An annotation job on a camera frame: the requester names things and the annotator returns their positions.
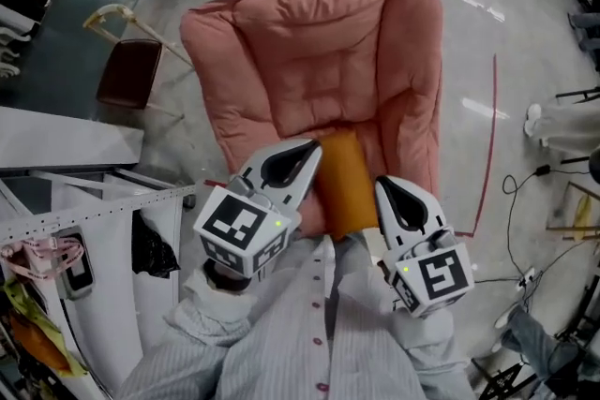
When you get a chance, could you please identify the brown stool with cream frame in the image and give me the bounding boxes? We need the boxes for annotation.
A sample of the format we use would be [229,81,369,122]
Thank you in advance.
[82,3,196,119]

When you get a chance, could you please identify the red floor tape line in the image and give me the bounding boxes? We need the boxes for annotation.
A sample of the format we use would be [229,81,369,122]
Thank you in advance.
[455,52,499,238]

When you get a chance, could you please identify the black plastic bag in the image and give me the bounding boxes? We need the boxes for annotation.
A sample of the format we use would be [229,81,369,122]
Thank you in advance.
[131,209,182,280]

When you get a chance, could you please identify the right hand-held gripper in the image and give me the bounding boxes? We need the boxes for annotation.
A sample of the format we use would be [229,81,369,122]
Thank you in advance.
[374,174,475,320]

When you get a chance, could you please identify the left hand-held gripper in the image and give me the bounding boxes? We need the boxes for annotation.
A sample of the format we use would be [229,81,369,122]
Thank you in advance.
[192,138,325,283]

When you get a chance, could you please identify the white metal shelf rack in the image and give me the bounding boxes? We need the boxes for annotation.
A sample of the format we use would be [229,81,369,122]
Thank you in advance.
[0,105,198,400]

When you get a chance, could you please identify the pink padded armchair with backrest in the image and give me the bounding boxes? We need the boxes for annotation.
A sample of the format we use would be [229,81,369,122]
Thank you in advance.
[179,0,444,245]

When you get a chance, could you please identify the black tripod stand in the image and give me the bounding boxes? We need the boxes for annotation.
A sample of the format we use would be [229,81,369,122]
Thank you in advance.
[470,355,541,400]

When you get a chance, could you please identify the stack of white chairs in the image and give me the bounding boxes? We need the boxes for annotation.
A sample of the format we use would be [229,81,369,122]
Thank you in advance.
[0,3,41,81]

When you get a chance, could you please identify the black cable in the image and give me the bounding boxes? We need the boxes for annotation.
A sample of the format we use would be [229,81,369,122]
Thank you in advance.
[472,163,600,333]

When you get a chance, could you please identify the orange cushion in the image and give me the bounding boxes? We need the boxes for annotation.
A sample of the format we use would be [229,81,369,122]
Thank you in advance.
[312,129,381,243]

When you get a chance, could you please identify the yellow and orange cloth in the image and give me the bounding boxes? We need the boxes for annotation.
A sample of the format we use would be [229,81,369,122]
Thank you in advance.
[0,277,89,379]

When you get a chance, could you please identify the person's left forearm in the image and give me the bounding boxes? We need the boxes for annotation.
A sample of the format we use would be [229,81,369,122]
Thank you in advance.
[162,260,266,348]

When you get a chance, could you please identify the person's striped shirt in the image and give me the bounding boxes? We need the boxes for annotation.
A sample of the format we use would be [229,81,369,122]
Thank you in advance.
[113,229,475,400]

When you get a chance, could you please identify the pink lanyard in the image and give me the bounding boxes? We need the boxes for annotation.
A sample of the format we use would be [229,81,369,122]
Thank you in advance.
[0,235,86,283]

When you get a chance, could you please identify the white power strip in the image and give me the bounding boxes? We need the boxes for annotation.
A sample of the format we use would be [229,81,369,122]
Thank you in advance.
[514,265,538,292]

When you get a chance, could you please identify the black handheld device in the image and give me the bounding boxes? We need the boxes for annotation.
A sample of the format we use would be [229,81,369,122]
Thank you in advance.
[59,226,97,302]

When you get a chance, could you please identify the wooden sticks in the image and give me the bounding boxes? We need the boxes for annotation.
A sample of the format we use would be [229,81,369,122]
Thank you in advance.
[545,181,600,244]

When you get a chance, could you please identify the person's right forearm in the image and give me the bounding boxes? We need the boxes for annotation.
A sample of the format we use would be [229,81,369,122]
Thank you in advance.
[392,306,471,374]

